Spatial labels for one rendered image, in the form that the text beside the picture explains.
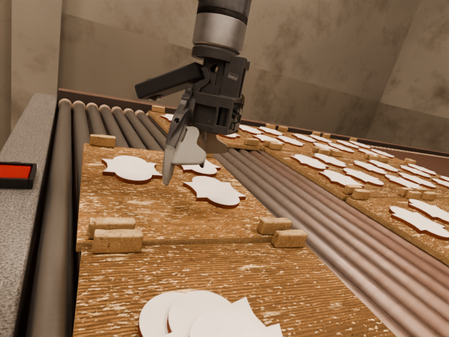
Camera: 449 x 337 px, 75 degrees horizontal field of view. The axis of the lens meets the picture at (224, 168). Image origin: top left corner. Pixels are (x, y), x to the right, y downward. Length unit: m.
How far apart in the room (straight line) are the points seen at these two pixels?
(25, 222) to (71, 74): 2.44
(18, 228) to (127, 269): 0.18
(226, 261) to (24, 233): 0.28
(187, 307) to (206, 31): 0.34
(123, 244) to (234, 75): 0.27
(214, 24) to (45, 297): 0.38
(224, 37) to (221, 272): 0.32
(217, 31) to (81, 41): 2.48
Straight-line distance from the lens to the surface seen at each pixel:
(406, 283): 0.63
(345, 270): 0.57
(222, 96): 0.44
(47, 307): 0.37
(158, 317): 0.32
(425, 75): 5.67
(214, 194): 0.59
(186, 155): 0.41
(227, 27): 0.44
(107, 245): 0.39
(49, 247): 0.45
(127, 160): 0.68
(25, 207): 0.54
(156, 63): 3.04
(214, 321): 0.30
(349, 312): 0.44
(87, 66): 2.89
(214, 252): 0.43
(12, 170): 0.64
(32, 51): 2.75
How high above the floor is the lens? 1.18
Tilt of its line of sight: 18 degrees down
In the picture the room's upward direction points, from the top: 14 degrees clockwise
